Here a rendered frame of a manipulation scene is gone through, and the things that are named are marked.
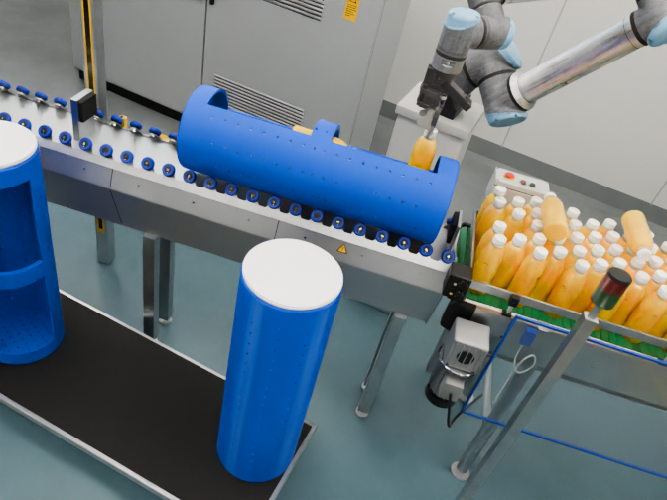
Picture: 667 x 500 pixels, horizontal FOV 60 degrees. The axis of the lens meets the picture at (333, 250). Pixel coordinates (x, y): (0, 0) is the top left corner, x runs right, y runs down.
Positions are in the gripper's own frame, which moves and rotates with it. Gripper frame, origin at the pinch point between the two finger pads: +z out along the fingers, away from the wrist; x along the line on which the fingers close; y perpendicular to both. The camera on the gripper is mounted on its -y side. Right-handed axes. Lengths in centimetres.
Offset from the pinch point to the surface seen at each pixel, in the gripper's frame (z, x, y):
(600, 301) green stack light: 10, 45, -54
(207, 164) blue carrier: 23, 20, 65
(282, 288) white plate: 25, 62, 26
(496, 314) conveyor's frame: 39, 29, -37
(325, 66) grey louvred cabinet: 53, -151, 63
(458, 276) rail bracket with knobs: 28.6, 29.7, -20.8
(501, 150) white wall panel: 119, -253, -68
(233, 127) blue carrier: 10, 16, 59
